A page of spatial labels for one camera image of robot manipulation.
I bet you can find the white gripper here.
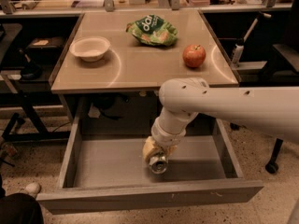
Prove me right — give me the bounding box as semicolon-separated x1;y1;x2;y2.
142;119;186;163

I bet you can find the black office chair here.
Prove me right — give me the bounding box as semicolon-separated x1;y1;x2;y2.
241;1;299;174

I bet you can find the red apple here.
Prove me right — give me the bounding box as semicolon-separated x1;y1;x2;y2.
182;45;206;68

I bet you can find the white shoe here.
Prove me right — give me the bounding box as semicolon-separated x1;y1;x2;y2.
21;182;41;199

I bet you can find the white handled tool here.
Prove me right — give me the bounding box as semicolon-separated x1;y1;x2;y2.
231;12;271;67

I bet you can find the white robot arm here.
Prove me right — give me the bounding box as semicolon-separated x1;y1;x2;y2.
145;78;299;224

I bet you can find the dark trouser leg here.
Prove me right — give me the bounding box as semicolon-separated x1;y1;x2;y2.
0;193;44;224

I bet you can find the grey cabinet desk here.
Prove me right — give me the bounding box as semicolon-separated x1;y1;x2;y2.
51;9;238;117

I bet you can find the green chip bag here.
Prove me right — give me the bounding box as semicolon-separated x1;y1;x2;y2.
126;14;178;47

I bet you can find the white paper bowl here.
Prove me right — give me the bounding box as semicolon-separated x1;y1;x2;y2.
69;36;110;63

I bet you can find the black box on shelf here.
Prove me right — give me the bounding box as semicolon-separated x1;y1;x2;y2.
25;36;65;60

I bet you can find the black stand frame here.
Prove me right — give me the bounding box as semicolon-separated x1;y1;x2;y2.
0;75;71;143

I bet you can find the open grey top drawer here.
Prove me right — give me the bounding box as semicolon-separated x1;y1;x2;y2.
37;111;263;214

